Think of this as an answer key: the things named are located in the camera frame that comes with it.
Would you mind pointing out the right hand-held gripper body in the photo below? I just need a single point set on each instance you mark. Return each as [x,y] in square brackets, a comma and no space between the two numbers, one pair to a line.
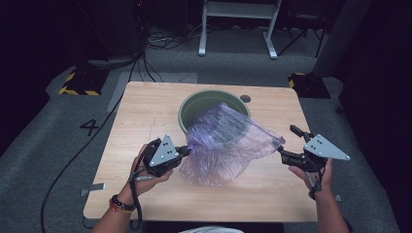
[324,149]

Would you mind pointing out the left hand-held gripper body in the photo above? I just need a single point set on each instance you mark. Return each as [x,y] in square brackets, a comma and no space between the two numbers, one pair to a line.
[163,153]

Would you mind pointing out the purple plastic bag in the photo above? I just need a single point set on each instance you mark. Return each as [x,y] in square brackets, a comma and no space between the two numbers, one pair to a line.
[223,145]

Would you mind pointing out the green plastic bin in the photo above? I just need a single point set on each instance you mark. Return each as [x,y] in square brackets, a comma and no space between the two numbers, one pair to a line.
[197,103]

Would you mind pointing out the person's right hand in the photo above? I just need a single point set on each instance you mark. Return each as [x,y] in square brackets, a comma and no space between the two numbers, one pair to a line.
[325,181]

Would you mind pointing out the person's left hand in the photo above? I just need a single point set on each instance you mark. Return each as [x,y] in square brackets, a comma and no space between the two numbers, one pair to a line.
[137,187]

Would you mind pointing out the black yellow striped base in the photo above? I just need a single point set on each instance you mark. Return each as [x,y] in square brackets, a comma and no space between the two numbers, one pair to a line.
[82,84]
[309,85]

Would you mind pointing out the grey tape strip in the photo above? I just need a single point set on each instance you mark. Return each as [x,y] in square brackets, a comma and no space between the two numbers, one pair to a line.
[338,198]
[94,187]

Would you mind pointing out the dark table grommet hole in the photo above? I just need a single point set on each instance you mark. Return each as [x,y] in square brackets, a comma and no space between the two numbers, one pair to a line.
[245,98]

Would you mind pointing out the person's white clothing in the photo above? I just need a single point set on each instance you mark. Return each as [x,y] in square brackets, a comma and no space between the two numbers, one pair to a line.
[210,230]

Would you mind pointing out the black tripod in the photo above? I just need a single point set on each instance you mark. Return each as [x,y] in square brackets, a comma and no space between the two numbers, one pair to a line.
[304,30]

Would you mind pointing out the grey pillar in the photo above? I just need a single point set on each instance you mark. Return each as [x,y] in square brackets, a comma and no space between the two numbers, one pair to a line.
[340,35]

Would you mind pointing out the white metal stand frame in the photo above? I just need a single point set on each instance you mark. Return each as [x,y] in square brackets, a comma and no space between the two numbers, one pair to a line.
[238,9]

